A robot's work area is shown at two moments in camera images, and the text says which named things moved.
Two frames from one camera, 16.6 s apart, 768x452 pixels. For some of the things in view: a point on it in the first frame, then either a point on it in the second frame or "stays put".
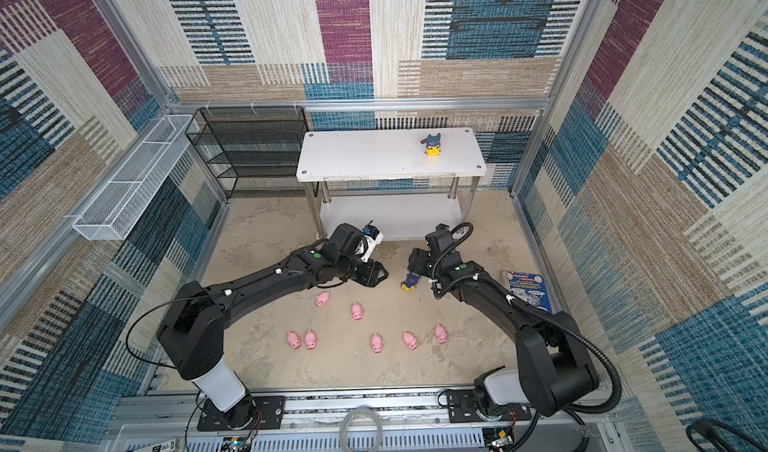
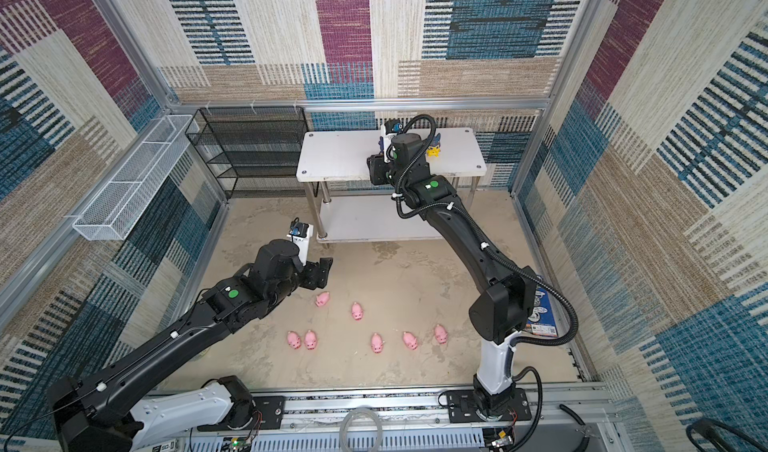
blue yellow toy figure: x=433 y=145 stays put
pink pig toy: x=441 y=334 stays put
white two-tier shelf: x=407 y=183 stays put
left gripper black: x=373 y=270 → x=317 y=273
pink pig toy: x=293 y=340 stays put
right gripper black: x=418 y=260 → x=376 y=169
